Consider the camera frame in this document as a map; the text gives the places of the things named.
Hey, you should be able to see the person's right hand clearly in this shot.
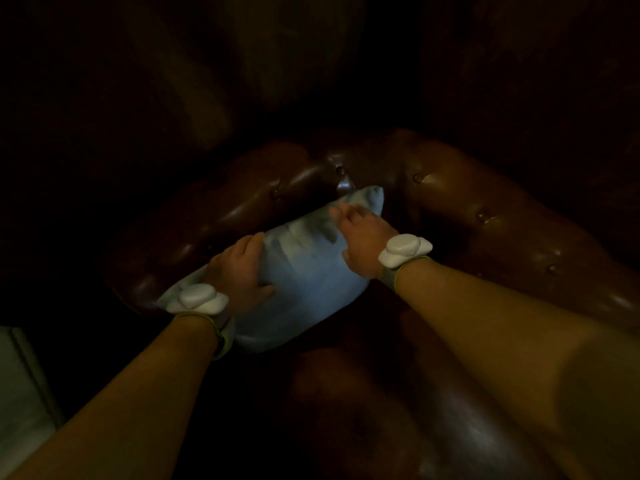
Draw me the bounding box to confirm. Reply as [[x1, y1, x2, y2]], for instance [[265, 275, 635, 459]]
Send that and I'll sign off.
[[329, 203, 401, 280]]

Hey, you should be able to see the person's left hand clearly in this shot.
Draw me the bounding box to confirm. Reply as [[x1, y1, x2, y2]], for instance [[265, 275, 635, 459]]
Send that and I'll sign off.
[[202, 232, 276, 320]]

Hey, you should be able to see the light blue pillow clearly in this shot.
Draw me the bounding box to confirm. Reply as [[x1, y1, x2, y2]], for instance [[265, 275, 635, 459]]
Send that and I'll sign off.
[[157, 186, 385, 354]]

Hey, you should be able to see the person's left forearm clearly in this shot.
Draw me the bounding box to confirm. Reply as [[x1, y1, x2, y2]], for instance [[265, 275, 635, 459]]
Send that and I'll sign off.
[[7, 314, 221, 480]]

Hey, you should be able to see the person's right forearm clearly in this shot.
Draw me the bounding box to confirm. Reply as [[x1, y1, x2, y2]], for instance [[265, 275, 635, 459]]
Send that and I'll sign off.
[[395, 257, 640, 480]]

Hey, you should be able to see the white right wrist tracker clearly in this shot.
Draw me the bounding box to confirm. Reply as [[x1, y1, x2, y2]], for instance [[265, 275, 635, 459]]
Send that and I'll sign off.
[[377, 234, 434, 293]]

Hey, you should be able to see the white wrist tracker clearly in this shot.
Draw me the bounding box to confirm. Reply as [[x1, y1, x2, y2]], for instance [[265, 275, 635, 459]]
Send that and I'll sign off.
[[165, 284, 236, 360], [377, 234, 434, 293]]

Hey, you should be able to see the brown tufted leather sofa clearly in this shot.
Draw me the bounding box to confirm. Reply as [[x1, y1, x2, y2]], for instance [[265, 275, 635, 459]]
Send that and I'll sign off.
[[102, 127, 640, 480]]

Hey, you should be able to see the white left wrist tracker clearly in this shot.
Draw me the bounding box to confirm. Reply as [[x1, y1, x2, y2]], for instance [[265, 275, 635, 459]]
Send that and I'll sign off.
[[165, 284, 236, 360]]

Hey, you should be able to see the white furniture piece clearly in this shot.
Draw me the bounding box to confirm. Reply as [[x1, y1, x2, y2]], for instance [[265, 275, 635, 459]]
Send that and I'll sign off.
[[0, 326, 65, 478]]

